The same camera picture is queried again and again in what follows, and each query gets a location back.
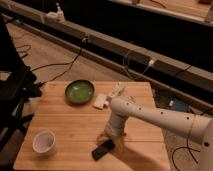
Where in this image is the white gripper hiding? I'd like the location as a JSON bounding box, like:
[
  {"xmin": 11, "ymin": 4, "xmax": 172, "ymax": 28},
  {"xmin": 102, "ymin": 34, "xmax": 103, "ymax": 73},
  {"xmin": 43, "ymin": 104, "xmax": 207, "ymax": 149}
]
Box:
[{"xmin": 104, "ymin": 114, "xmax": 127, "ymax": 139}]

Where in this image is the black eraser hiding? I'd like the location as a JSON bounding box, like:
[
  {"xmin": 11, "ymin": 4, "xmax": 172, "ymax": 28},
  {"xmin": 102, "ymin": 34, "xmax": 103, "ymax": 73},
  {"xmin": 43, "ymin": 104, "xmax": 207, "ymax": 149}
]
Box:
[{"xmin": 91, "ymin": 139, "xmax": 115, "ymax": 161}]

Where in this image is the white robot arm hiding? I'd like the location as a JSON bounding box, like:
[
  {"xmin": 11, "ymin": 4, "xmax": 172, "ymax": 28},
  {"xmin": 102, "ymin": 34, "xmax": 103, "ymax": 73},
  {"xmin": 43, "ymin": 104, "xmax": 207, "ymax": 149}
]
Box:
[{"xmin": 105, "ymin": 96, "xmax": 213, "ymax": 171}]

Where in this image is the white ceramic cup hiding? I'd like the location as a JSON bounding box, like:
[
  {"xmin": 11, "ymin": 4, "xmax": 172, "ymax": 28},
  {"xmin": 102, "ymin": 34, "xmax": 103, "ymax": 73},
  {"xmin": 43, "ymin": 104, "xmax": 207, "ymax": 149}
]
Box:
[{"xmin": 32, "ymin": 130, "xmax": 56, "ymax": 156}]

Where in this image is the green bowl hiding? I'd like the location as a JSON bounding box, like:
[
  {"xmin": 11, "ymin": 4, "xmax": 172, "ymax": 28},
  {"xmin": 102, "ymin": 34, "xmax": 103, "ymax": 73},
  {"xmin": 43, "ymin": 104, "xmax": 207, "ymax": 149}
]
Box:
[{"xmin": 65, "ymin": 80, "xmax": 95, "ymax": 105}]

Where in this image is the blue device on floor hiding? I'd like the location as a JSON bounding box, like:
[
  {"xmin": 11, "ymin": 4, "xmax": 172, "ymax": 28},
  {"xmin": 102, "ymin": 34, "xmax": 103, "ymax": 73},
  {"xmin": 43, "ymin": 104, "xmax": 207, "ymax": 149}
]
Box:
[{"xmin": 169, "ymin": 99, "xmax": 188, "ymax": 112}]

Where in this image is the black coiled cable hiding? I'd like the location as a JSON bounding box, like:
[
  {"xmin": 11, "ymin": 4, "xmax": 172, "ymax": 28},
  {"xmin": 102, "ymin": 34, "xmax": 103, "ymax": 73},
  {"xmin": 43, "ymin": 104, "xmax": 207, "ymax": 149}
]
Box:
[{"xmin": 171, "ymin": 126, "xmax": 213, "ymax": 171}]

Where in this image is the white cable on rail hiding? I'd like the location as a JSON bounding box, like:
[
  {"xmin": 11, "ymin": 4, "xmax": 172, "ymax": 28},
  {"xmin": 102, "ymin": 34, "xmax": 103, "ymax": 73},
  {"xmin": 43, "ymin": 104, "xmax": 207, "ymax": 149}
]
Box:
[{"xmin": 121, "ymin": 49, "xmax": 156, "ymax": 80}]

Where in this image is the black floor cable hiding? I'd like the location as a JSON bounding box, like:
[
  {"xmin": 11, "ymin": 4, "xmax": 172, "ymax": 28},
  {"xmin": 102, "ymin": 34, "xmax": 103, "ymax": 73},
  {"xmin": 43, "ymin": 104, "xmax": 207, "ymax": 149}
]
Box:
[{"xmin": 31, "ymin": 39, "xmax": 88, "ymax": 83}]

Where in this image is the white object on rail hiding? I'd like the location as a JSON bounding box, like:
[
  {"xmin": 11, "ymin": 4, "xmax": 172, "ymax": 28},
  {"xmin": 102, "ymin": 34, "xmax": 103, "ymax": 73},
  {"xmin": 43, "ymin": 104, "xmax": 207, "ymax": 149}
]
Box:
[{"xmin": 45, "ymin": 3, "xmax": 65, "ymax": 22}]

